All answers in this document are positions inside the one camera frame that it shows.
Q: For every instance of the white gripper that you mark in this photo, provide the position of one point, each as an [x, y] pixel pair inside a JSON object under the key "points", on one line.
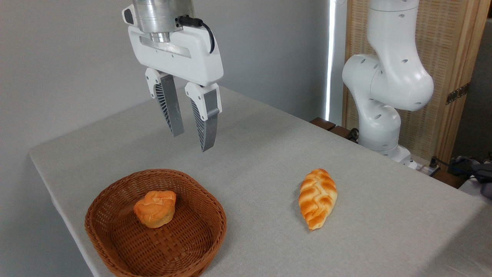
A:
{"points": [[192, 57]]}

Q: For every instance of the braided bread loaf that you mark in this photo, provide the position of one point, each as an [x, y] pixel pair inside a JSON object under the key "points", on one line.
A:
{"points": [[318, 198]]}

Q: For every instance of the round muffin bread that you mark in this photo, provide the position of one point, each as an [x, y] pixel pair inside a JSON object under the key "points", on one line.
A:
{"points": [[155, 209]]}

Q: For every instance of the brown wicker basket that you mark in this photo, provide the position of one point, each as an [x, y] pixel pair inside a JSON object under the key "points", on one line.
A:
{"points": [[184, 246]]}

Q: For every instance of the grey tablecloth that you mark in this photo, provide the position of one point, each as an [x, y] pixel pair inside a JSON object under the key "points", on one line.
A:
{"points": [[250, 165]]}

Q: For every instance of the dark wooden block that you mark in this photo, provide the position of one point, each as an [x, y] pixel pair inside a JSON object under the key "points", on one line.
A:
{"points": [[340, 132], [322, 123]]}

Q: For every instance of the white power strip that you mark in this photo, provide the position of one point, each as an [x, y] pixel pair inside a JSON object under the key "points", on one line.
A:
{"points": [[421, 167]]}

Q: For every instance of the wooden rattan screen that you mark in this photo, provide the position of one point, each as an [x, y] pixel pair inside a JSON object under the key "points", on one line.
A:
{"points": [[442, 50]]}

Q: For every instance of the dark wooden board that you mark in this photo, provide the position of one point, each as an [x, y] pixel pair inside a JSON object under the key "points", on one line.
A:
{"points": [[447, 179]]}

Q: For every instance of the metal screen hinge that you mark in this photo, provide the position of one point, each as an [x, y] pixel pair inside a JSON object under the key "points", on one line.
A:
{"points": [[457, 93]]}

